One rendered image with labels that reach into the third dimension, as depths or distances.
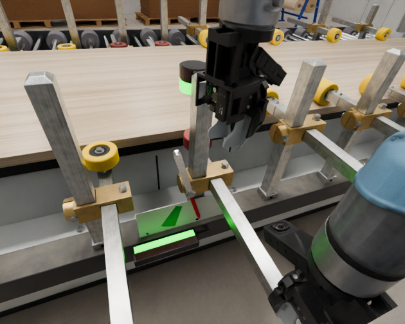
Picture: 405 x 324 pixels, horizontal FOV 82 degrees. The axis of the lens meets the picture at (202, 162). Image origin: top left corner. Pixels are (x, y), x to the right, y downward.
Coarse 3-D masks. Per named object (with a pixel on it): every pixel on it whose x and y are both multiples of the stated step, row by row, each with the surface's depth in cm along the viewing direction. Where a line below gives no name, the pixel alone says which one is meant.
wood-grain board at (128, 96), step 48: (96, 48) 114; (144, 48) 120; (192, 48) 125; (288, 48) 138; (336, 48) 146; (384, 48) 155; (0, 96) 73; (96, 96) 77; (144, 96) 79; (288, 96) 87; (384, 96) 93; (0, 144) 56; (48, 144) 57
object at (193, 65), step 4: (188, 60) 46; (192, 60) 46; (196, 60) 46; (184, 64) 44; (188, 64) 44; (192, 64) 45; (196, 64) 45; (200, 64) 45; (204, 64) 45; (188, 68) 43; (192, 68) 43; (196, 68) 43; (200, 68) 43; (204, 68) 43
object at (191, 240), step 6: (180, 240) 61; (186, 240) 62; (192, 240) 62; (162, 246) 60; (168, 246) 60; (174, 246) 60; (180, 246) 60; (144, 252) 58; (150, 252) 59; (156, 252) 59; (162, 252) 59; (138, 258) 57
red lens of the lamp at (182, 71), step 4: (180, 64) 45; (180, 68) 44; (184, 68) 43; (180, 72) 44; (184, 72) 43; (188, 72) 43; (192, 72) 43; (196, 72) 43; (180, 76) 45; (184, 76) 44; (188, 76) 43; (184, 80) 44; (188, 80) 44
